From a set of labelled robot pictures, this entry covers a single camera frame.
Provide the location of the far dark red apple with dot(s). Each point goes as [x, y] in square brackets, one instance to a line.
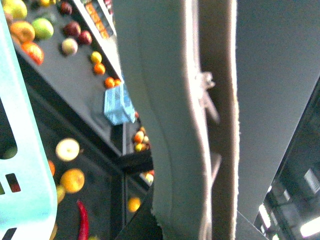
[85, 38]

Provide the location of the red chili pepper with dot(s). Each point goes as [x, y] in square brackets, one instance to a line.
[83, 233]

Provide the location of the far peach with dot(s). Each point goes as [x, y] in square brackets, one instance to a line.
[69, 46]

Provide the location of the black display shelf frame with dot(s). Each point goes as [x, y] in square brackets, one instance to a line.
[67, 99]

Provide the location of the far shelf lemon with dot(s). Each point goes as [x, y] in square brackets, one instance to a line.
[96, 57]

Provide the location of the grey basket handle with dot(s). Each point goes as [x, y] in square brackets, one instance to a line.
[179, 62]

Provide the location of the cream apple with stem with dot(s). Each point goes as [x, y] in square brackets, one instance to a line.
[67, 149]

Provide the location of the yellow orange round fruit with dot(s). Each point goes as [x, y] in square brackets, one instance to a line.
[72, 180]

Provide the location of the small blue basket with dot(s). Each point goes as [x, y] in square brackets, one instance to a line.
[118, 107]

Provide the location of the light teal shopping basket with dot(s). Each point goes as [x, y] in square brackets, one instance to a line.
[29, 203]

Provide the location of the far shelf orange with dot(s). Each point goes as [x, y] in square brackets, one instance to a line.
[99, 69]

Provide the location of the small orange right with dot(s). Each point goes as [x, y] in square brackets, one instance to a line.
[52, 167]

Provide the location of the far maroon apple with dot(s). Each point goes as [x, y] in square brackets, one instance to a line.
[72, 29]

